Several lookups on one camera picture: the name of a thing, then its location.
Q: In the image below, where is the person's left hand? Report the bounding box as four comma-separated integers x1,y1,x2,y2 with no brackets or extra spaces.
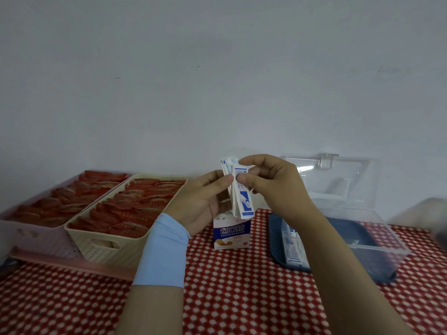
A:
163,169,235,238

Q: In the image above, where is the pile of red packets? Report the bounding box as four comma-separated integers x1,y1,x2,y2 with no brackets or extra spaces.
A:
68,177,186,240
8,170,128,227

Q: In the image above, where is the cream perforated plastic basket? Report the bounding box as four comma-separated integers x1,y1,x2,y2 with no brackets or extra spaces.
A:
64,174,189,268

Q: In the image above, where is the person's left forearm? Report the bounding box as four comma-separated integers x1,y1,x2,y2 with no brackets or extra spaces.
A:
115,284,186,335

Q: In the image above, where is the clear plastic container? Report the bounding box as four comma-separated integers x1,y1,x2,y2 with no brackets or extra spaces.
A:
389,197,447,241

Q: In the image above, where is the clear storage box blue base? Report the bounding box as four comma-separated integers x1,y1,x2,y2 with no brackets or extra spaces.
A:
269,153,412,284

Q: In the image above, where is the bundle of bandage wrappers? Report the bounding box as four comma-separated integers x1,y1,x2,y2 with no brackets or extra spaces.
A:
281,219,311,270
220,156,257,220

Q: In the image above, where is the dark grey object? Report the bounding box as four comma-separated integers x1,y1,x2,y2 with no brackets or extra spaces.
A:
0,258,18,276

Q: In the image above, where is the blue white cardboard box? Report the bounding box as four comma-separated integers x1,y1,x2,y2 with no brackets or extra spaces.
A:
213,211,253,251

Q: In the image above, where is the red white checked tablecloth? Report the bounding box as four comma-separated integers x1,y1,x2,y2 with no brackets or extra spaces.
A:
0,209,447,335

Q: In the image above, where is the pink perforated plastic basket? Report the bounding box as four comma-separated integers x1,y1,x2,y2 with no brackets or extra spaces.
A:
0,170,133,259

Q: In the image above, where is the person's right forearm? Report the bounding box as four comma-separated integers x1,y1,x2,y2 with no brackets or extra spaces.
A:
300,209,416,335

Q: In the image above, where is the person's right hand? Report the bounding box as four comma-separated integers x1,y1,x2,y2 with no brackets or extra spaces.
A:
236,154,322,227

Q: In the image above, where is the pink plastic tray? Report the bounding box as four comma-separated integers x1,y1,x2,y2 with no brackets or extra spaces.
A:
10,247,137,281

